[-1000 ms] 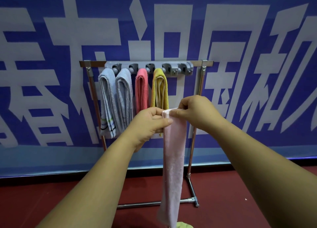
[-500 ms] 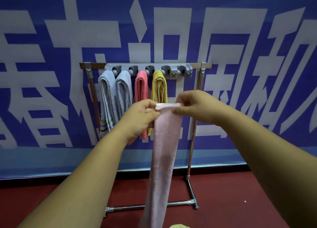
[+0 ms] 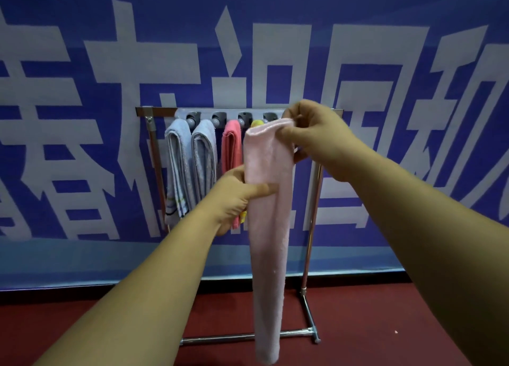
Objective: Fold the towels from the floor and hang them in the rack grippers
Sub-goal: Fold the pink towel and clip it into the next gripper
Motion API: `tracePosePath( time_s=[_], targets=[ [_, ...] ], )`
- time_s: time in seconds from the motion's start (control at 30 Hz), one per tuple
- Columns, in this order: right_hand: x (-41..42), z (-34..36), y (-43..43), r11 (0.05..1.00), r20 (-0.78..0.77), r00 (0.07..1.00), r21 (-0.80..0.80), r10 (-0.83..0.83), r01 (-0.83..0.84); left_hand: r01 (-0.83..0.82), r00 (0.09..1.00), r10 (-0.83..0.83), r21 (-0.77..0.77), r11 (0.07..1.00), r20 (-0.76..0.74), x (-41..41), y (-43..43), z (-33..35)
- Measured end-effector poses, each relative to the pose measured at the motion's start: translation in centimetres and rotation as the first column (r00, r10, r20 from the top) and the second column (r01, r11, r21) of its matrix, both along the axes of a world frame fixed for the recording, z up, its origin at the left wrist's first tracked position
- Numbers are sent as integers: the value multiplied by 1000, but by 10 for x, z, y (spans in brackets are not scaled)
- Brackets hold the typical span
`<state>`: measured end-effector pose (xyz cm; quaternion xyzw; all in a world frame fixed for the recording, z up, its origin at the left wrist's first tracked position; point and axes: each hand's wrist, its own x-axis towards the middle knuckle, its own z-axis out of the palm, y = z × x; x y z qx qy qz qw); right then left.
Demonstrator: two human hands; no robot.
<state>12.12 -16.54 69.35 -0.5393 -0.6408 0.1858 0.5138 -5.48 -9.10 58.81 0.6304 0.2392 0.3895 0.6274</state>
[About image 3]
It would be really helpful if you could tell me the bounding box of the yellow towel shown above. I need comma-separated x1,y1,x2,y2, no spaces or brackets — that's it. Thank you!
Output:
238,119,265,224

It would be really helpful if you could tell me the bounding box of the white printed towel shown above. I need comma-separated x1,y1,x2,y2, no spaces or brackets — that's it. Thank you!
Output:
242,118,297,365

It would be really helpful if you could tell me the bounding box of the plain light blue towel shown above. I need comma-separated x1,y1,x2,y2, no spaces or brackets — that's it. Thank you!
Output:
190,119,218,203

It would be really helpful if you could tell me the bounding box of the blue banner with white characters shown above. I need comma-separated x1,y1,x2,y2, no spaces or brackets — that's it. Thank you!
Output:
0,0,509,291

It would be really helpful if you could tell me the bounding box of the grey plastic clip strip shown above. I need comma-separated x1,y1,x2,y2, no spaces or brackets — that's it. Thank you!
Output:
174,108,289,130

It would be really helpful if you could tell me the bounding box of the person's right hand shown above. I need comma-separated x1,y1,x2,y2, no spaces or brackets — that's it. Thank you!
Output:
276,99,376,184

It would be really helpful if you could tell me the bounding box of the pink towel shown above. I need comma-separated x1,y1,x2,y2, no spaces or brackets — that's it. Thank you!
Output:
221,119,244,230

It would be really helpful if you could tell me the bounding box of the metal towel rack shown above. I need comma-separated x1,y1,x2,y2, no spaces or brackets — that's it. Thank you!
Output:
135,106,344,346

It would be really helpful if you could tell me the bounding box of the person's left hand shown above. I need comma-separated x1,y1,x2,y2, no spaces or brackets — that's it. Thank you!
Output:
206,164,279,237

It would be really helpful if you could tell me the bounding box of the striped light blue towel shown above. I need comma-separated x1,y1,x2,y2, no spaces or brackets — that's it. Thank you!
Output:
163,118,196,226

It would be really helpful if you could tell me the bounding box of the person's left forearm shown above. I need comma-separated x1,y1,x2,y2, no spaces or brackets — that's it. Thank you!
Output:
33,206,222,366

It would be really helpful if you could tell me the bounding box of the person's right forearm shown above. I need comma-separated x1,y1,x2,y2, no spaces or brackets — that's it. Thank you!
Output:
344,153,509,366

